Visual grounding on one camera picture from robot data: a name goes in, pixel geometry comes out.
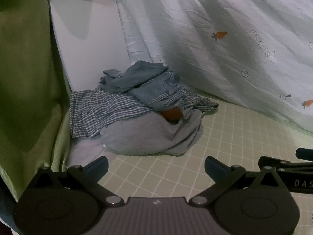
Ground white cloth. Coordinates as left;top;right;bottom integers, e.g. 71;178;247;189
68;136;112;170

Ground blue denim jeans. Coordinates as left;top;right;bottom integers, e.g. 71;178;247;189
99;60;194;115

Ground grey sweatshirt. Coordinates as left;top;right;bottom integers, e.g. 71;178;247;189
100;109;204;157

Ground orange garment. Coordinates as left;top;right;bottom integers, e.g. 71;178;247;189
160;106;184;123

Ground green curtain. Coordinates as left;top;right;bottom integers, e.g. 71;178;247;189
0;0;72;202

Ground blue checked shirt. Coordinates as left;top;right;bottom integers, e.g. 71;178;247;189
69;85;219;139

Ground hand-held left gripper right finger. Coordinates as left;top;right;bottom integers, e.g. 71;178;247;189
189;156;290;206

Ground white mattress pad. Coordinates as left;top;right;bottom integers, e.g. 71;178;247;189
48;0;130;94

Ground carrot print pale duvet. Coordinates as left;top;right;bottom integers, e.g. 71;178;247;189
114;0;313;138

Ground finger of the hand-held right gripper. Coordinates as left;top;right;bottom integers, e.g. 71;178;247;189
295;147;313;160
258;156;313;175

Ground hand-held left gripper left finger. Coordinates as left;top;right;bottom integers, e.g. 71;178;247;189
31;156;126;206

